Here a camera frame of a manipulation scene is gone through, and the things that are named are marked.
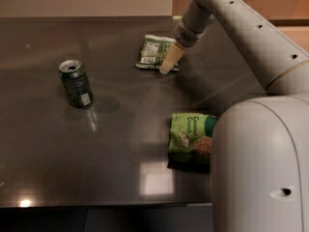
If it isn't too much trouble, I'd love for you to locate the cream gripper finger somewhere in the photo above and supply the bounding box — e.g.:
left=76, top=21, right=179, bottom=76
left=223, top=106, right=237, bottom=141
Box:
left=159, top=43, right=184, bottom=74

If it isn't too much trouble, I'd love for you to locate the green jalapeno chip bag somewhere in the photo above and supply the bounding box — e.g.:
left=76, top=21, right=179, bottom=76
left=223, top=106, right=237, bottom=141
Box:
left=136, top=34, right=175, bottom=70

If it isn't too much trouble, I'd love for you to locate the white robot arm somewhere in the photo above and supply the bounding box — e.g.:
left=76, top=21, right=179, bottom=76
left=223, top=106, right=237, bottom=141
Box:
left=160, top=0, right=309, bottom=232

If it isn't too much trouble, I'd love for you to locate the green rice chip bag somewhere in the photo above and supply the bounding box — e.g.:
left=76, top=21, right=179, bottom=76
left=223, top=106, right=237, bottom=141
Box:
left=168, top=113, right=218, bottom=164

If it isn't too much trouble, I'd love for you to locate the green soda can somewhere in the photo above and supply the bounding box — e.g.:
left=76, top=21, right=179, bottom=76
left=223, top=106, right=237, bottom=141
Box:
left=59, top=59, right=93, bottom=107

